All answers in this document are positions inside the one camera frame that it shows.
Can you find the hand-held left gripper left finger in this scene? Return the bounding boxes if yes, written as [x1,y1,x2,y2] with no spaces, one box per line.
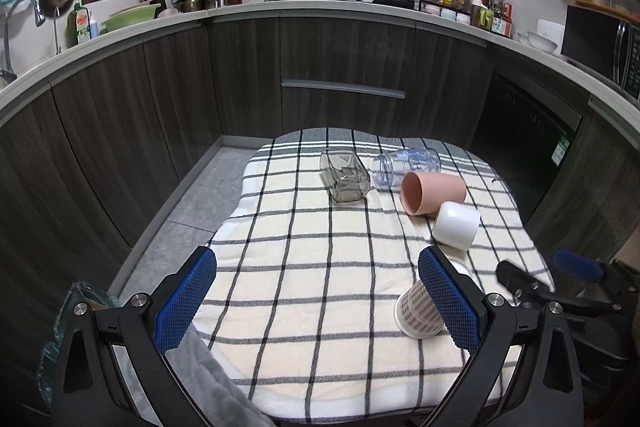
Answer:
[50,246,219,427]

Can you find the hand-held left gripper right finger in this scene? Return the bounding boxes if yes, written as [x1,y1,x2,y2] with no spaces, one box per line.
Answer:
[418,246,584,427]

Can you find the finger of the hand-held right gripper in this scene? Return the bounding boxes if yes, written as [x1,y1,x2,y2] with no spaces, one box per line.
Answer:
[496,260,626,319]
[554,248,608,285]

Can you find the striped paper cup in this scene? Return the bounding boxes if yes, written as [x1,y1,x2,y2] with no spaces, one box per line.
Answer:
[394,279,449,339]

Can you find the white cup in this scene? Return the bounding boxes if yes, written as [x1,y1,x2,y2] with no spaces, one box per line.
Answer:
[432,201,482,251]

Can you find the pink cup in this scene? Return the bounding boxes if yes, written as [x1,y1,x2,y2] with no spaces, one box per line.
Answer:
[400,171,468,217]

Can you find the clear cup with blue print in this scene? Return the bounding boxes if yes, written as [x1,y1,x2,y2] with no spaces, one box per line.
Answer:
[371,147,442,188]

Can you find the grey transparent square cup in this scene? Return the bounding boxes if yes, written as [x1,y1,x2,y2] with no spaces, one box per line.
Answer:
[319,148,372,204]

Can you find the grey cloth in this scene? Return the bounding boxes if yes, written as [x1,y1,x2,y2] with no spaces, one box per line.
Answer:
[167,324,277,427]

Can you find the clear plastic bag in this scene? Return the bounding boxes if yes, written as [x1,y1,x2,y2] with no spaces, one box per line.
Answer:
[40,282,121,408]

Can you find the checked cream towel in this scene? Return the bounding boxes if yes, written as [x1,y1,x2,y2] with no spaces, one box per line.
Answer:
[192,127,556,423]

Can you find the black dishwasher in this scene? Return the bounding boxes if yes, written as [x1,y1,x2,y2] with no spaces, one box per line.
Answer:
[472,74,584,218]

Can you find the black microwave oven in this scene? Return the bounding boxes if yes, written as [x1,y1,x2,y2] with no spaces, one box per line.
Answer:
[560,4,640,101]

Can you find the white bowl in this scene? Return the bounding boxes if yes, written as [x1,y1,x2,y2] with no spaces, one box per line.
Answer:
[516,31,558,54]

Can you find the group of sauce bottles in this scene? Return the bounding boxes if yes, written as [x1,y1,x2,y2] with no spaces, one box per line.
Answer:
[471,0,515,38]

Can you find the green plastic basin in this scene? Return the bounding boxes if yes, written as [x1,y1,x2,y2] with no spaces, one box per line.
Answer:
[101,3,162,34]

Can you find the green dish soap bottle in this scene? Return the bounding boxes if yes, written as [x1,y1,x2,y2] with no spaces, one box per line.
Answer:
[67,2,93,46]

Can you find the metal pot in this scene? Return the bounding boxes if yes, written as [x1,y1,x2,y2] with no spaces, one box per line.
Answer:
[175,0,224,13]

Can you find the metal faucet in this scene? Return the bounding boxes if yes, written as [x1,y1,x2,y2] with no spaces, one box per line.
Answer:
[0,0,47,80]

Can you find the metal drawer handle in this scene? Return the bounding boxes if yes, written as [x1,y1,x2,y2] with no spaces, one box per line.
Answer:
[281,79,406,100]

